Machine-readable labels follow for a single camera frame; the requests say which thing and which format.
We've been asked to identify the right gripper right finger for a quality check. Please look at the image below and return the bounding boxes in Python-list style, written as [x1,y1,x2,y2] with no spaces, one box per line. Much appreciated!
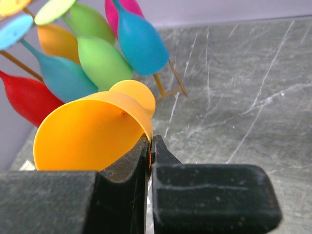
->
[152,135,283,234]

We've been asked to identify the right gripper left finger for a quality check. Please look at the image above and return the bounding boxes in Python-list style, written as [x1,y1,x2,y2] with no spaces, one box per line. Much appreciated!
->
[0,135,149,234]

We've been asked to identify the orange wine glass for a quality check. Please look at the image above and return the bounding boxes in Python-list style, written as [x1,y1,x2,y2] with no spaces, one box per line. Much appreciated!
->
[0,0,80,64]
[33,80,156,171]

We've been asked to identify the light blue wine glass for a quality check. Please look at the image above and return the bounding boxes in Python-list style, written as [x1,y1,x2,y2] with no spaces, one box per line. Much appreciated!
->
[0,14,98,103]

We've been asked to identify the red wine glass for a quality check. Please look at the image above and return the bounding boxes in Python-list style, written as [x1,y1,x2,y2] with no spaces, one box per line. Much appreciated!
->
[0,71,63,127]

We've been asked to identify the green wine glass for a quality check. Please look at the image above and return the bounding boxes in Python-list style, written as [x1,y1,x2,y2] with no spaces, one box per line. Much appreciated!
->
[35,0,133,91]
[70,2,116,45]

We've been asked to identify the dark blue wine glass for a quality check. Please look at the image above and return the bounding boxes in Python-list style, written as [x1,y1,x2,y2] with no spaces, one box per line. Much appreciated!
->
[113,0,170,76]

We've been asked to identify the magenta wine glass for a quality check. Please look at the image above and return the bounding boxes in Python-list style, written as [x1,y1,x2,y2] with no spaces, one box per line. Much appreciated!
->
[104,0,144,38]

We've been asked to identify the white box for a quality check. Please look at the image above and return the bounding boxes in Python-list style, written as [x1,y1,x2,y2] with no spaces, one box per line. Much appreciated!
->
[19,160,36,171]

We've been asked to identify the gold wire glass rack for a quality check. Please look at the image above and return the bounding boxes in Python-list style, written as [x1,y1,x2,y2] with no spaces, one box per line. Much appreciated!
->
[0,50,188,102]

